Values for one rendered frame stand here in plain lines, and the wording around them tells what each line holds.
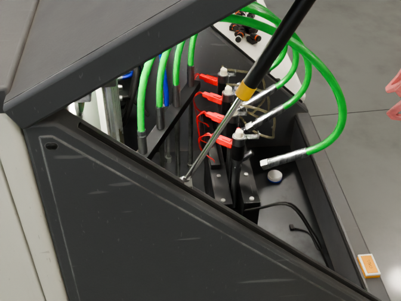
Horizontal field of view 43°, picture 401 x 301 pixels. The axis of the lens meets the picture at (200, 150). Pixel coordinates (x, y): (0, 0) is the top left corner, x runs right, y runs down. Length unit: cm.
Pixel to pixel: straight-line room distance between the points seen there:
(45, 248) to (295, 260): 37
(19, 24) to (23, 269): 34
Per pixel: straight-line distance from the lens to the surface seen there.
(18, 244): 74
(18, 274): 79
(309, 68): 109
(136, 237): 72
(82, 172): 63
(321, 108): 315
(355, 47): 386
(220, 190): 115
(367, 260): 110
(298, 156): 95
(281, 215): 132
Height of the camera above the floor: 180
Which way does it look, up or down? 41 degrees down
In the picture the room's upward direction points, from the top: 1 degrees clockwise
